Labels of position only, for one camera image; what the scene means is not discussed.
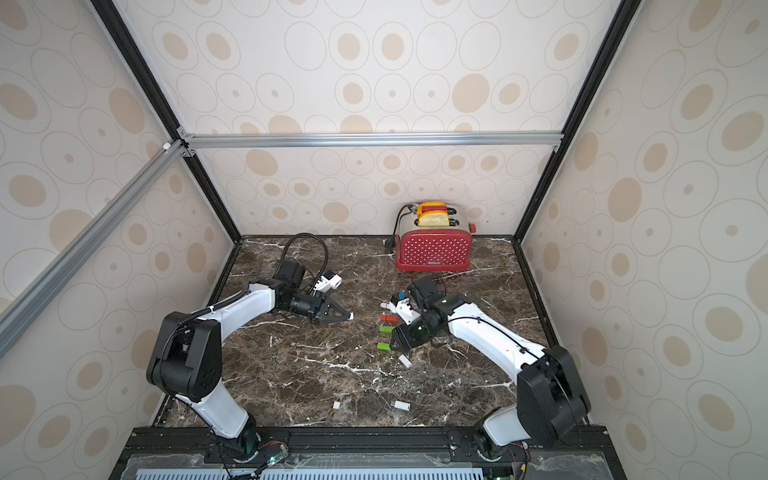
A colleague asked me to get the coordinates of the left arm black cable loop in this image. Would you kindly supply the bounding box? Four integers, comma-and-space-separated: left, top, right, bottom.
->
278, 232, 330, 289

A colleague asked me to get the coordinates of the yellow toast slice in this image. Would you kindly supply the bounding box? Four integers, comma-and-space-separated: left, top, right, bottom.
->
418, 210, 451, 229
417, 201, 448, 216

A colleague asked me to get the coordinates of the black toaster power cable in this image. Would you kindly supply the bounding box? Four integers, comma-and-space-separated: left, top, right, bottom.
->
383, 205, 418, 253

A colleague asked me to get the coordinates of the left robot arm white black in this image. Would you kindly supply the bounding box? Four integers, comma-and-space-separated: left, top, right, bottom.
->
146, 260, 353, 463

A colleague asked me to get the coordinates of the left diagonal aluminium rail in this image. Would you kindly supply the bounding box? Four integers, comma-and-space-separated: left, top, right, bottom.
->
1, 139, 184, 354

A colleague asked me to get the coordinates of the red toaster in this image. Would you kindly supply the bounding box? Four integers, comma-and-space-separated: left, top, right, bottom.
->
395, 212, 476, 272

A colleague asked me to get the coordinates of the black frame post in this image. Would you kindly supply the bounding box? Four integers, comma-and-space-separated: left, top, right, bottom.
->
89, 0, 243, 243
513, 0, 642, 245

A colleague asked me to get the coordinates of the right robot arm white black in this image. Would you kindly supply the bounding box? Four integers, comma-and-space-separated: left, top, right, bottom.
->
381, 276, 591, 461

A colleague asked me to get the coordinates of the right black frame post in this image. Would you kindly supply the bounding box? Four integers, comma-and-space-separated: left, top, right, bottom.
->
513, 0, 642, 245

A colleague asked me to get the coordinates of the yellow toast front slice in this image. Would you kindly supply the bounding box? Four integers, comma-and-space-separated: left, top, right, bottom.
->
418, 210, 451, 229

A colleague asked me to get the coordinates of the yellow toast back slice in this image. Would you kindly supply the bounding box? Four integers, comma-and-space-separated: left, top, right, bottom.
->
417, 201, 448, 216

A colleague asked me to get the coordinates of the horizontal aluminium rail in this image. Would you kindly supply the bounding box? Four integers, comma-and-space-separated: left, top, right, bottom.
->
183, 131, 564, 149

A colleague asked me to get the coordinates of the left black frame post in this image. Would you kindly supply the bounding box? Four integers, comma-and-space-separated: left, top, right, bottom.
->
89, 0, 243, 243

